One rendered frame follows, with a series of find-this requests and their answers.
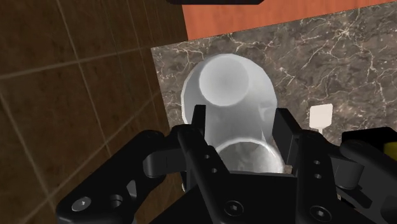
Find black and yellow object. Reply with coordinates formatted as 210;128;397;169
341;126;397;156

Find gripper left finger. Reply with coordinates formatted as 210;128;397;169
55;104;243;224

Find white translucent cup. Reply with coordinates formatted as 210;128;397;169
181;53;286;174

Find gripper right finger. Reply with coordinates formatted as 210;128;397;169
270;107;397;224

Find small white square-headed tool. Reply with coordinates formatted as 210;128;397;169
309;103;335;135

